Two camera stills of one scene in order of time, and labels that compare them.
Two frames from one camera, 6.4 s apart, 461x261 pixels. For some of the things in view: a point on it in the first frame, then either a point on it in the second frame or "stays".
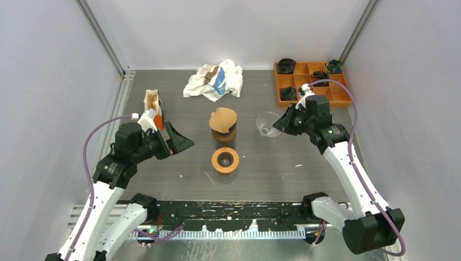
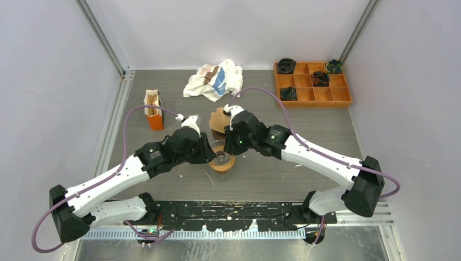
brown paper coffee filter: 222,119 stays
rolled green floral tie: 334,67 stays
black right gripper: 284,123 -> 231,147
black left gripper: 176,143 -> 206,154
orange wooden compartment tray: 338,95 stays
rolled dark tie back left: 286,66 stays
